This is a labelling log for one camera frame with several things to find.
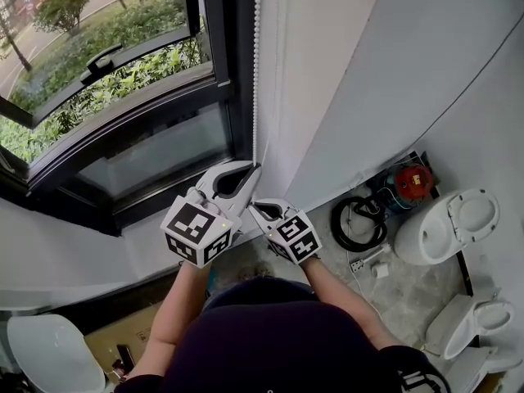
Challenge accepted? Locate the dark slim phone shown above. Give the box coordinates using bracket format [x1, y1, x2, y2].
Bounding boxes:
[116, 344, 136, 374]

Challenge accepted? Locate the white egg-shaped toilet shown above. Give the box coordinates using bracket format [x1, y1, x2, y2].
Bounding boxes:
[393, 188, 501, 266]

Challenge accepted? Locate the black coiled hose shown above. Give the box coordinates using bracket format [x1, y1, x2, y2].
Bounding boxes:
[330, 196, 389, 253]

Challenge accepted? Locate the black window handle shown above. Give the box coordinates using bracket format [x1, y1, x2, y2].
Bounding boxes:
[79, 43, 124, 85]

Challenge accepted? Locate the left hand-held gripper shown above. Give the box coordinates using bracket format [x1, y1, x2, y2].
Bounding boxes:
[160, 160, 264, 269]

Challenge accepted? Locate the white power cable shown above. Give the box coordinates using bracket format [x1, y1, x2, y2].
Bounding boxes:
[346, 251, 382, 318]

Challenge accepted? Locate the black framed window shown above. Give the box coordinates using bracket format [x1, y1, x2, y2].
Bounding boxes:
[0, 0, 263, 237]

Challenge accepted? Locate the white bead blind chain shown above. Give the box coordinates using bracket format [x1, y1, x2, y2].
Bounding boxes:
[250, 0, 264, 167]

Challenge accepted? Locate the thin black wall cable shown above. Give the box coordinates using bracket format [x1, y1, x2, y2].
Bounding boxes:
[407, 12, 524, 159]

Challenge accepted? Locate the person's left forearm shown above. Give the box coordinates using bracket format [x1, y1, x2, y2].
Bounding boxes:
[138, 260, 212, 380]

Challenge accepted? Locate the red and blue vacuum cleaner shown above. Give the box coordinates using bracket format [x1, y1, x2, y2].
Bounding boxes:
[366, 162, 435, 215]

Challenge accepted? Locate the large cardboard box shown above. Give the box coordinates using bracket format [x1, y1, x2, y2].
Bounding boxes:
[84, 303, 163, 384]

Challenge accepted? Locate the person's right forearm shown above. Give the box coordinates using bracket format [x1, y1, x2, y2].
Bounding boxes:
[302, 255, 404, 350]

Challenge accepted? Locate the person's dark shirt torso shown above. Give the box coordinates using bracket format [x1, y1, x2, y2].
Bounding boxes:
[114, 276, 451, 393]

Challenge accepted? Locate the person's shoe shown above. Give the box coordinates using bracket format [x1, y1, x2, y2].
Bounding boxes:
[237, 262, 273, 280]

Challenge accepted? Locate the white floor toilet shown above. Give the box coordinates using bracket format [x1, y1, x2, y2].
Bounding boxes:
[425, 292, 517, 362]
[445, 344, 524, 393]

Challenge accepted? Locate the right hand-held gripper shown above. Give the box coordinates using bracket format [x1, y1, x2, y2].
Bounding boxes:
[247, 197, 321, 265]

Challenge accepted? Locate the person's jeans leg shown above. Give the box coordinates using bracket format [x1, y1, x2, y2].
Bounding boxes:
[203, 282, 246, 309]

